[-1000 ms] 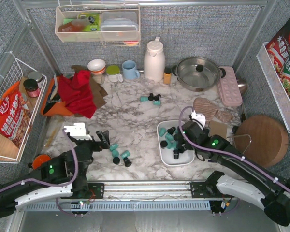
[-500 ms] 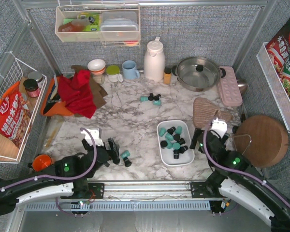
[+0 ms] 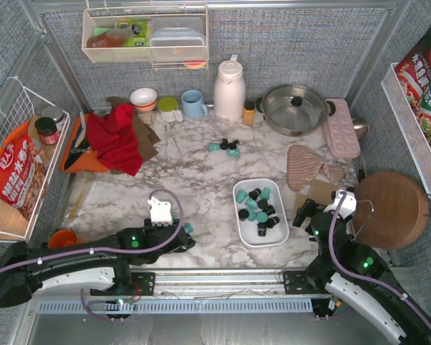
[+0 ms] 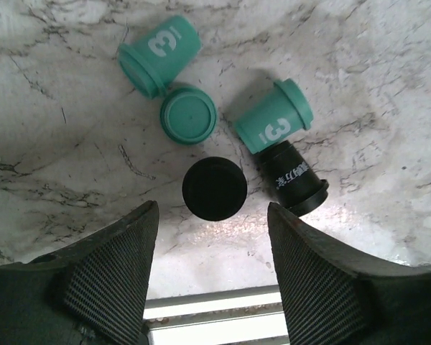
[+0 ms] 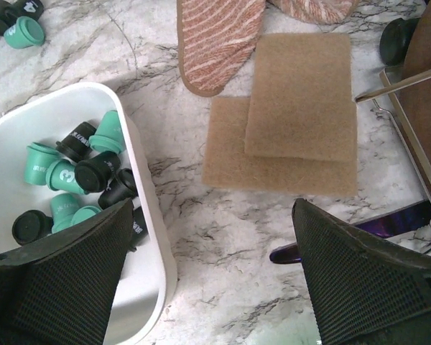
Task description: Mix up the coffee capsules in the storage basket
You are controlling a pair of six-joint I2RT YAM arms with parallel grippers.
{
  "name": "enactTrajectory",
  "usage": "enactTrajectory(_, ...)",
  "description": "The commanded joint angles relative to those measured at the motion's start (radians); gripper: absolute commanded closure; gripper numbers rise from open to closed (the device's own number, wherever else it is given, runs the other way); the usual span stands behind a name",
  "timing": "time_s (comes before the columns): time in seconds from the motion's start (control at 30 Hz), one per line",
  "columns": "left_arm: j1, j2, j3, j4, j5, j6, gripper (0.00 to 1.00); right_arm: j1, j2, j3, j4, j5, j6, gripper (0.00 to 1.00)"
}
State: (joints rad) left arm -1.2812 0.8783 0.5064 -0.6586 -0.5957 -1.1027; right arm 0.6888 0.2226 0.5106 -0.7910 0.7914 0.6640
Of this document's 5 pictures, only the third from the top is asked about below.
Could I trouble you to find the teal coffee capsule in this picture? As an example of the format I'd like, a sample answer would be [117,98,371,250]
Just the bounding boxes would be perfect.
[246,198,258,210]
[256,212,269,223]
[259,187,272,201]
[208,142,221,152]
[246,208,257,221]
[227,149,240,157]
[236,189,249,204]
[183,223,193,234]

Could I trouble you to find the tan scouring pad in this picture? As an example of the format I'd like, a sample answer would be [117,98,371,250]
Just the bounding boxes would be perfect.
[292,180,338,217]

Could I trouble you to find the white storage basket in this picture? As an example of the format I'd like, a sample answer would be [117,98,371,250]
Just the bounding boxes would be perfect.
[233,178,289,248]

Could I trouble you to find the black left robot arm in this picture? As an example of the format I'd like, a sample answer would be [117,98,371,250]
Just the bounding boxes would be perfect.
[0,218,195,308]

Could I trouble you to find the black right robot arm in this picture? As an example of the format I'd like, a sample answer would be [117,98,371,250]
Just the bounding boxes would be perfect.
[293,189,431,344]

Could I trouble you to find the white mesh side basket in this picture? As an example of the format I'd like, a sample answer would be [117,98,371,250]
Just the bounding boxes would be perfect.
[381,63,431,195]

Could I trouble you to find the striped brown mat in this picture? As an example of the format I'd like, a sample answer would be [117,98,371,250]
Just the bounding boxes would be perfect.
[286,145,346,192]

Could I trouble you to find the round wooden cutting board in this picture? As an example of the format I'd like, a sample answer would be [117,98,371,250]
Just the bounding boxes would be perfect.
[353,171,430,249]

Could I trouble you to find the pink egg tray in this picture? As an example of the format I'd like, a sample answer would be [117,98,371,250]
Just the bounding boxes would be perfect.
[323,98,361,159]

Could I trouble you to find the brown felt mat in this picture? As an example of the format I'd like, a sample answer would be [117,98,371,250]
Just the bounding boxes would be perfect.
[106,96,160,162]

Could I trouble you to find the orange cup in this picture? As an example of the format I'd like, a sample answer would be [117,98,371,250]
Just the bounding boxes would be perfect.
[48,229,84,249]

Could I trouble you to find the orange tray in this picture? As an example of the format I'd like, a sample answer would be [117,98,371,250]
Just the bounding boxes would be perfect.
[59,117,109,173]

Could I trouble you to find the metal ladle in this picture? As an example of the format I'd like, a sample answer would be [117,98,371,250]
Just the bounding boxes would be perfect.
[352,116,370,141]

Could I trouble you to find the red cloth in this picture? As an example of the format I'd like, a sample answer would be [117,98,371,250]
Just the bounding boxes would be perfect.
[85,103,143,176]

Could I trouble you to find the small glass jar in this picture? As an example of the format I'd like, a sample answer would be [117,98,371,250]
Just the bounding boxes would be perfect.
[137,111,156,126]

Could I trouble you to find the steel pot with lid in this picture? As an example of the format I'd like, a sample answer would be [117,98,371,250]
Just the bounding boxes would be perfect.
[255,84,336,137]

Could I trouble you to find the glass jar green lid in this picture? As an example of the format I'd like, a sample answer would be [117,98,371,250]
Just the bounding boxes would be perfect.
[157,96,183,123]

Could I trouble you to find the light blue mug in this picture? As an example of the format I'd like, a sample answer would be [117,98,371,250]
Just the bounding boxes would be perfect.
[181,90,208,119]

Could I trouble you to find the white orange striped bowl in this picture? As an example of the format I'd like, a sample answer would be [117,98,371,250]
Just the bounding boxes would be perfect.
[129,88,157,112]

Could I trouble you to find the yellow spice bottle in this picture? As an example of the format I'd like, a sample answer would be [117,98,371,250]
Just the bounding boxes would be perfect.
[243,100,255,126]

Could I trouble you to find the white thermos jug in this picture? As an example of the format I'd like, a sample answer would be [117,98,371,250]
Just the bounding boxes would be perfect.
[213,54,246,123]

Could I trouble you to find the orange snack bag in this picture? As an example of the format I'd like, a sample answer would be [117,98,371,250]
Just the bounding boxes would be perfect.
[0,121,46,220]

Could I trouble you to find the red jam jar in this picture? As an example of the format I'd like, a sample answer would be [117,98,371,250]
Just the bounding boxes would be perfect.
[34,117,60,145]

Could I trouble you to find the white wire corner shelf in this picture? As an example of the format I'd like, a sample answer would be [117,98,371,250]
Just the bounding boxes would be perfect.
[0,76,71,242]

